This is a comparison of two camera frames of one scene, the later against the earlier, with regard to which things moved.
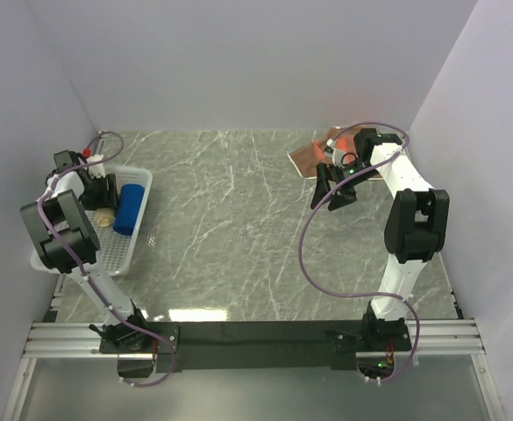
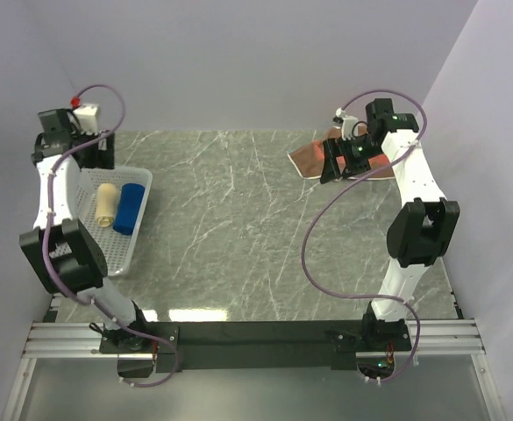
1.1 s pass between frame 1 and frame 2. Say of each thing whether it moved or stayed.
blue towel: stayed
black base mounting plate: stayed
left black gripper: moved
